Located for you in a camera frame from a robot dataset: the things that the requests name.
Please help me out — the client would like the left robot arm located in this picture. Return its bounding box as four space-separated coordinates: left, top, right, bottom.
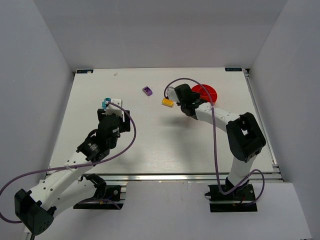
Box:
14 108 131 236

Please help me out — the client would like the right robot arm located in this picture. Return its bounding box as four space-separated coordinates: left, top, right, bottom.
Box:
166 83 266 188

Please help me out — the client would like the orange round divided container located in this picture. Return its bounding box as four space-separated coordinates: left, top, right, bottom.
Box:
191 84 218 105

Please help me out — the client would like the large yellow lego brick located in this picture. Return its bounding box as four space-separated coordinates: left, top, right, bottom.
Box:
161 98 174 108

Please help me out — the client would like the teal lego piece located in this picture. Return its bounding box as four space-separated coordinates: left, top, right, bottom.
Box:
101 98 111 110

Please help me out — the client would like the purple lego brick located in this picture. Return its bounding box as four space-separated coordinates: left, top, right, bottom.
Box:
142 86 153 97

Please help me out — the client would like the right corner label sticker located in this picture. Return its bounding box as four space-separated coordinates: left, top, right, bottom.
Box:
224 67 243 72

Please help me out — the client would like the corner label sticker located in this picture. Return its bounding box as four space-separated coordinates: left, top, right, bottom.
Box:
224 67 243 72
76 69 94 74

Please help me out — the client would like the left corner label sticker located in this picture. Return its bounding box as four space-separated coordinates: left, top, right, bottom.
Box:
76 69 94 74

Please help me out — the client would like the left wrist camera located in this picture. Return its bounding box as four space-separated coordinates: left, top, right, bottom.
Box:
104 98 123 118

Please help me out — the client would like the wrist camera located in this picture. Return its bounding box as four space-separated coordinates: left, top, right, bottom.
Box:
104 98 123 118
164 86 179 102

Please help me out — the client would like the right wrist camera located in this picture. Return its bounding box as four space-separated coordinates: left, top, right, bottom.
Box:
164 86 179 102

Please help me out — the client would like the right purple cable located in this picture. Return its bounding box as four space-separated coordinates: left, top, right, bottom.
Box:
163 77 266 206

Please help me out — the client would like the purple cable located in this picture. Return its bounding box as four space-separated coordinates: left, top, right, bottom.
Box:
0 101 137 224
163 77 266 206

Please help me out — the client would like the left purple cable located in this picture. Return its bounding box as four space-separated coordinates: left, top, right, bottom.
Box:
0 101 137 224

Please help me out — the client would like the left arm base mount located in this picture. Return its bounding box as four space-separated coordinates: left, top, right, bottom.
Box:
73 174 127 210

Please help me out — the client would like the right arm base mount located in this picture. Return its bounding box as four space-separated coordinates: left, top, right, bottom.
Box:
204 184 258 213

